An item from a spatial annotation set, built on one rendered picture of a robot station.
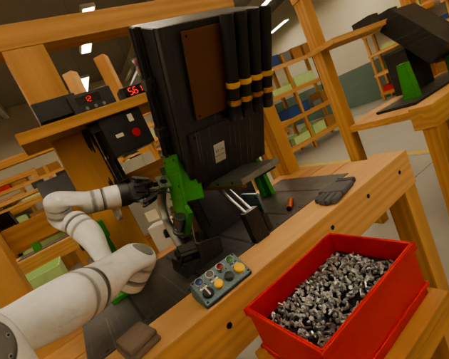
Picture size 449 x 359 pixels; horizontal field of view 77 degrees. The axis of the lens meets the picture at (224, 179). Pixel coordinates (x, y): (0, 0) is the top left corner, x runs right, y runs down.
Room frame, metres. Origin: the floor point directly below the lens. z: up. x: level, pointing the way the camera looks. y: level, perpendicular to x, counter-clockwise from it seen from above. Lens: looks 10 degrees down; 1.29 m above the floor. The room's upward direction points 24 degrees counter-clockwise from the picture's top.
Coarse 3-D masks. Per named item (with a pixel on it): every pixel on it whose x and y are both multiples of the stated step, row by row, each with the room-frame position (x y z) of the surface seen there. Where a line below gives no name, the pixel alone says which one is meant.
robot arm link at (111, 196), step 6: (108, 186) 0.91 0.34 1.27; (114, 186) 0.90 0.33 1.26; (102, 192) 0.88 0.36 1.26; (108, 192) 0.88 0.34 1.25; (114, 192) 0.88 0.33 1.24; (108, 198) 0.87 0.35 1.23; (114, 198) 0.88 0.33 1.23; (120, 198) 0.89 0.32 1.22; (108, 204) 0.87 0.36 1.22; (114, 204) 0.88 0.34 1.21; (120, 204) 0.89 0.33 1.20; (114, 210) 0.92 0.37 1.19; (120, 216) 0.92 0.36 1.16
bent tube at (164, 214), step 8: (160, 176) 0.99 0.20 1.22; (160, 184) 0.96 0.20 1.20; (168, 184) 0.97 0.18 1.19; (160, 200) 1.01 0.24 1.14; (160, 208) 1.02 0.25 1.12; (160, 216) 1.02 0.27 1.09; (168, 216) 1.01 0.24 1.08; (168, 224) 0.98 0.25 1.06; (168, 232) 0.97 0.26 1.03; (176, 240) 0.93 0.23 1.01
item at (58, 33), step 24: (168, 0) 1.47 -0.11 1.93; (192, 0) 1.53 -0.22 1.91; (216, 0) 1.60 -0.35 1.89; (24, 24) 1.17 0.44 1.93; (48, 24) 1.21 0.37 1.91; (72, 24) 1.25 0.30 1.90; (96, 24) 1.29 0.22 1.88; (120, 24) 1.34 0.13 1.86; (0, 48) 1.12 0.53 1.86; (48, 48) 1.24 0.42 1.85
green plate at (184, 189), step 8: (168, 160) 0.97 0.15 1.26; (176, 160) 0.92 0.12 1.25; (168, 168) 0.98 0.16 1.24; (176, 168) 0.92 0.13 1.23; (168, 176) 0.99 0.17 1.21; (176, 176) 0.93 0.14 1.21; (184, 176) 0.93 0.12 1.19; (176, 184) 0.94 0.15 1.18; (184, 184) 0.93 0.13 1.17; (192, 184) 0.94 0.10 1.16; (200, 184) 0.95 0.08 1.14; (176, 192) 0.95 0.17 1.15; (184, 192) 0.91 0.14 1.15; (192, 192) 0.93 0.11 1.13; (200, 192) 0.95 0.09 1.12; (176, 200) 0.96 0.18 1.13; (184, 200) 0.90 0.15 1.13; (176, 208) 0.97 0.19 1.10
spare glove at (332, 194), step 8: (336, 184) 1.00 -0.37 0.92; (344, 184) 0.97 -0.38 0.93; (352, 184) 0.98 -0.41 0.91; (320, 192) 1.01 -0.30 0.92; (328, 192) 0.97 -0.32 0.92; (336, 192) 0.94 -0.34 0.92; (344, 192) 0.94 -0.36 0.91; (320, 200) 0.93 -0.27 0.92; (328, 200) 0.91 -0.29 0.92; (336, 200) 0.90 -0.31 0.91
